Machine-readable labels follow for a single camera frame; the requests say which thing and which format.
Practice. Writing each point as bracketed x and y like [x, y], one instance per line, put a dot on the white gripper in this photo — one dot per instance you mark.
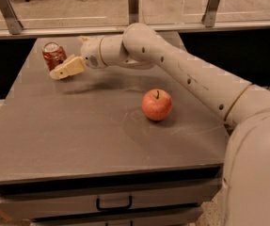
[89, 53]

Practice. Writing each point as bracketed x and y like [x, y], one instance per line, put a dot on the red coke can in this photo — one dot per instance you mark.
[53, 54]

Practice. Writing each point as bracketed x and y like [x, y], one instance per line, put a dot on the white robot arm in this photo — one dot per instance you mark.
[239, 103]

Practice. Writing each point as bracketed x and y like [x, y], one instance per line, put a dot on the red apple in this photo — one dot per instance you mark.
[156, 104]

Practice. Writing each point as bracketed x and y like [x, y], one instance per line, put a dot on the grey upper drawer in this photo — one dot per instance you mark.
[111, 199]

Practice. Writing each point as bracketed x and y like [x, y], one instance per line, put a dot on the grey drawer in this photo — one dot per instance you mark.
[111, 199]
[160, 217]

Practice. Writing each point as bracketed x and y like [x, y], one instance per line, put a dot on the grey lower drawer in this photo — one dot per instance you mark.
[160, 217]

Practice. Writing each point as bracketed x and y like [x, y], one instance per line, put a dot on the left metal railing bracket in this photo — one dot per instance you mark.
[14, 26]

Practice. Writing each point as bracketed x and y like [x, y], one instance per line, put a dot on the metal railing bracket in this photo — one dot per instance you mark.
[14, 26]
[133, 11]
[209, 16]

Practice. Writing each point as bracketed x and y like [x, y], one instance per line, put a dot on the middle metal railing bracket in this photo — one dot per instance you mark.
[133, 11]

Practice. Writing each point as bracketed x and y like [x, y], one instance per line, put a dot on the right metal railing bracket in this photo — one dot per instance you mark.
[209, 16]

